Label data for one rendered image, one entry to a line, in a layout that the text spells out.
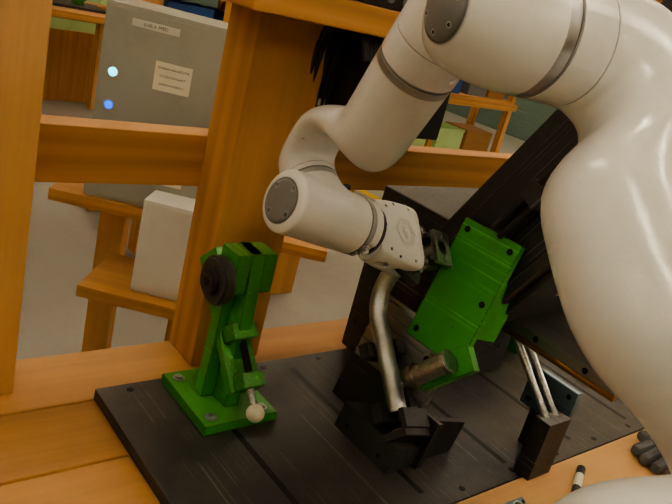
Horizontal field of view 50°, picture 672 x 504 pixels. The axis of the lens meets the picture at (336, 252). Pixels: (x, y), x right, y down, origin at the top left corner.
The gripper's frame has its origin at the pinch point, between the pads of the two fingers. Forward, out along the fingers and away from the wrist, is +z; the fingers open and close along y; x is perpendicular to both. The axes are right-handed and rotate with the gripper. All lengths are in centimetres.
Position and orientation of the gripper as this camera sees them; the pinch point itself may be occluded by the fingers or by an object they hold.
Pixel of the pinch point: (427, 251)
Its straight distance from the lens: 113.3
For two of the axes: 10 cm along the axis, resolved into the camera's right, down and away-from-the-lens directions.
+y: -1.0, -9.3, 3.6
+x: -7.3, 3.2, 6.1
